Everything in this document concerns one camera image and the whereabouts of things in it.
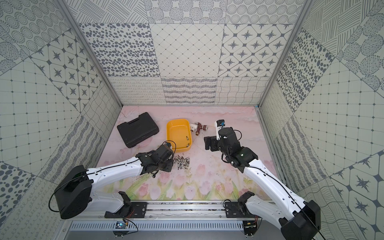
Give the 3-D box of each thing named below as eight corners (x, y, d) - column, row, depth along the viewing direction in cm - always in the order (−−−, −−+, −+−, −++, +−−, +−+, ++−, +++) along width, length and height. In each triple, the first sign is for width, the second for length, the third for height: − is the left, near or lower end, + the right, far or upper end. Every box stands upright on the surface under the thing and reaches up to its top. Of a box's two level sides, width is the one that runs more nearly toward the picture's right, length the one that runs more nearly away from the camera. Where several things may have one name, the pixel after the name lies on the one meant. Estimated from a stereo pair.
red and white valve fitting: (195, 136, 104) (195, 134, 102) (188, 127, 109) (188, 125, 107) (207, 129, 108) (208, 127, 106) (200, 120, 113) (200, 118, 111)
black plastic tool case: (128, 150, 97) (125, 145, 93) (118, 131, 107) (115, 126, 103) (160, 131, 107) (159, 127, 102) (148, 116, 117) (147, 111, 112)
